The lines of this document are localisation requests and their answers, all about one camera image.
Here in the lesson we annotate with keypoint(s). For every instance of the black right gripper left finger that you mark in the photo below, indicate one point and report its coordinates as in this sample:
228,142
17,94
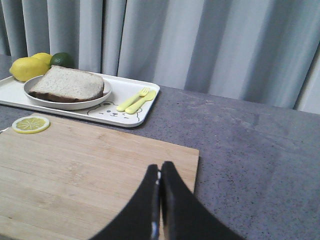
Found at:
140,218

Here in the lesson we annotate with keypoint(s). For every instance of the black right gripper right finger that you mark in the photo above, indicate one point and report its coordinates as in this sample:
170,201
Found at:
184,217

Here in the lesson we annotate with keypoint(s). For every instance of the bread slice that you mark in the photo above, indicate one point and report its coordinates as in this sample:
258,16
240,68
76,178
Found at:
66,85

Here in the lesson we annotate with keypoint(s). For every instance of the white round plate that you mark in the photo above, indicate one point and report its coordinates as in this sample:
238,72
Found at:
63,105

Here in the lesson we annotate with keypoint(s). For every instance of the white bear print tray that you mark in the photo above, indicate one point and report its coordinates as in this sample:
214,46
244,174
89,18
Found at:
12,93

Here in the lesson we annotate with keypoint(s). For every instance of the wooden cutting board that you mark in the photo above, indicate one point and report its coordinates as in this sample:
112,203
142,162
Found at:
70,180

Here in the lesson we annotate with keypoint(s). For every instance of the yellow plastic knife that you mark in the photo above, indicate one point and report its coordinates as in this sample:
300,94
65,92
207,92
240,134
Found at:
134,107

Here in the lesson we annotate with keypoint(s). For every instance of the yellow plastic fork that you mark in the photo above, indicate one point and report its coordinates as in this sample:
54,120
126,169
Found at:
128,102

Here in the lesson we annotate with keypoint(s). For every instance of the lemon slice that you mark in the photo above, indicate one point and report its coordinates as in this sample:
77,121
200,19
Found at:
30,124

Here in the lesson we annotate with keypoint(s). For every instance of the green lime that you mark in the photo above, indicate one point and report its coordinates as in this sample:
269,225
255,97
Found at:
62,59

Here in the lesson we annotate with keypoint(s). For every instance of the grey pleated curtain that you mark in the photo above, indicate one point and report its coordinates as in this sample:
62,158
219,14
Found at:
263,51

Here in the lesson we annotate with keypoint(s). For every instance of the yellow lemon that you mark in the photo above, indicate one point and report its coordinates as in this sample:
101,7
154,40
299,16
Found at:
43,56
26,68

